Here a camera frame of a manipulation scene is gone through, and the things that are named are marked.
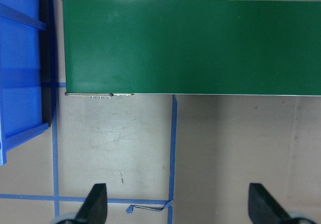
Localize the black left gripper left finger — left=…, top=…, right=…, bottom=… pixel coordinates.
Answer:
left=74, top=183, right=107, bottom=223

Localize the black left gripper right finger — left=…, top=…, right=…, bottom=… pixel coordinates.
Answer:
left=248, top=183, right=291, bottom=223

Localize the blue left storage bin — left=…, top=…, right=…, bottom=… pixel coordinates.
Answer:
left=1, top=0, right=49, bottom=165

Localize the green conveyor belt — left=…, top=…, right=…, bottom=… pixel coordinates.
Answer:
left=62, top=0, right=320, bottom=96

